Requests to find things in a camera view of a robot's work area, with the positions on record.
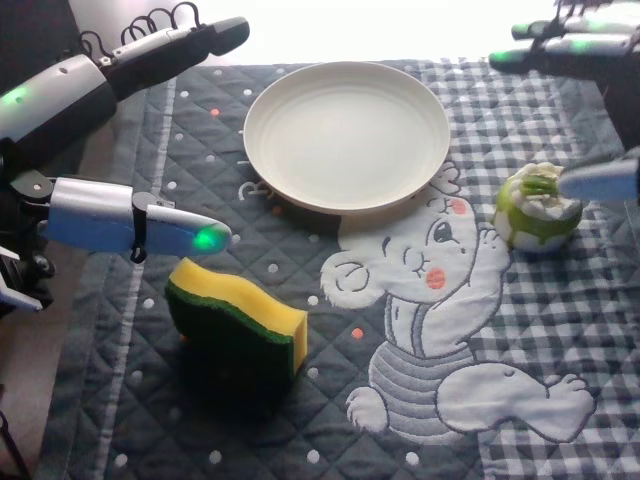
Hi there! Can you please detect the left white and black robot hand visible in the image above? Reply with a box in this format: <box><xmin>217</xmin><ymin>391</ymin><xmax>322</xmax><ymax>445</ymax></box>
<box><xmin>0</xmin><ymin>16</ymin><xmax>251</xmax><ymax>314</ymax></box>

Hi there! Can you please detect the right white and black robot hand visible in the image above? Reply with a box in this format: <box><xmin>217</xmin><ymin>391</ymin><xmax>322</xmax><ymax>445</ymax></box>
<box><xmin>488</xmin><ymin>0</ymin><xmax>640</xmax><ymax>204</ymax></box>

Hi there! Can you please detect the yellow and green sponge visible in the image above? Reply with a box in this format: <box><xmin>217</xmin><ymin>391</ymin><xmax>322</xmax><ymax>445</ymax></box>
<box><xmin>164</xmin><ymin>257</ymin><xmax>309</xmax><ymax>406</ymax></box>

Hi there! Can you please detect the green and white toy cupcake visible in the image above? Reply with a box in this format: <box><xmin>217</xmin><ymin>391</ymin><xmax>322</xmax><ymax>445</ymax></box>
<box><xmin>492</xmin><ymin>160</ymin><xmax>584</xmax><ymax>255</ymax></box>

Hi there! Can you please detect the dark grey chair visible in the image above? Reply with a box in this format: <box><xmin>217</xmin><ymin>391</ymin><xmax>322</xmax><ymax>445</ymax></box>
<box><xmin>597</xmin><ymin>74</ymin><xmax>640</xmax><ymax>151</ymax></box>

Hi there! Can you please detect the black background panel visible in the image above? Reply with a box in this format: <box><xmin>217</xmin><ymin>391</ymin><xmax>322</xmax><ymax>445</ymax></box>
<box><xmin>0</xmin><ymin>0</ymin><xmax>84</xmax><ymax>91</ymax></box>

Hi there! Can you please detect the round cream plate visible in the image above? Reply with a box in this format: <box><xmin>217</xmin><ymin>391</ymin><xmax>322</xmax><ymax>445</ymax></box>
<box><xmin>243</xmin><ymin>60</ymin><xmax>450</xmax><ymax>216</ymax></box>

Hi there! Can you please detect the grey quilt with bear print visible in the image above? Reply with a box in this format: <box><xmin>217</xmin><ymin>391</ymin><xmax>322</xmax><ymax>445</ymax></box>
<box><xmin>37</xmin><ymin>57</ymin><xmax>640</xmax><ymax>480</ymax></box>

